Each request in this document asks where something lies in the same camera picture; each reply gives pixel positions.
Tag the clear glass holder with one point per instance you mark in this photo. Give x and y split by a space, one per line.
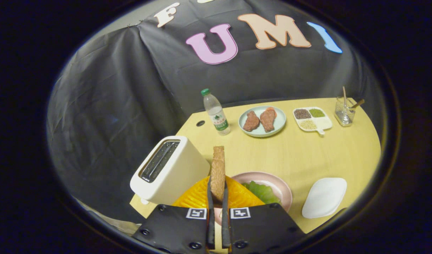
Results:
344 114

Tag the dark brown grains pile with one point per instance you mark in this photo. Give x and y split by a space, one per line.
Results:
302 114

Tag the brown wooden stick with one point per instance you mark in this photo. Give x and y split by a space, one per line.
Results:
358 103

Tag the white divided dish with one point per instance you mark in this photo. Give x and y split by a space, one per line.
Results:
323 123

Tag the black backdrop cloth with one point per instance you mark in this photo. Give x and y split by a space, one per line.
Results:
113 106

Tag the small white dish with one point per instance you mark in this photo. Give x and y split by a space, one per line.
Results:
323 197

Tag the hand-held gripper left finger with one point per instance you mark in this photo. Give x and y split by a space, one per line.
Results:
210 225

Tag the white toaster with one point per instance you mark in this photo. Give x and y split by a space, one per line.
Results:
180 173

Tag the thin pale wooden stick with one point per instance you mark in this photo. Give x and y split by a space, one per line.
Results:
344 95

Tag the large brown meat piece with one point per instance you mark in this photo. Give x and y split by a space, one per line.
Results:
268 120

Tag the small brown meat piece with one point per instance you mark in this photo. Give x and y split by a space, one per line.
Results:
251 121

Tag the green lettuce leaf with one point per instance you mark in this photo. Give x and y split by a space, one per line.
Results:
263 192

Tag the beige grains pile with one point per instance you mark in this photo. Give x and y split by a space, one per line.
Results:
307 124

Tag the clear bottle green cap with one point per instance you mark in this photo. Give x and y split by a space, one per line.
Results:
217 116

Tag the pink plate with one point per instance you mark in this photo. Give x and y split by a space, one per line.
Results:
280 187

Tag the green grains pile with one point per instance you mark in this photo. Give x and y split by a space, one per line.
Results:
317 113

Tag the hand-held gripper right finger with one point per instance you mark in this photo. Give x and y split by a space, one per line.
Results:
225 225

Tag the light blue plate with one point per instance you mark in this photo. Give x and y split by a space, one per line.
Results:
260 133

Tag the orange food piece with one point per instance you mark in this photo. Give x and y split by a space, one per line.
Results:
271 109

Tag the white bread slice brown crust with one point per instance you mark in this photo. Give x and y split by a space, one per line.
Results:
218 173

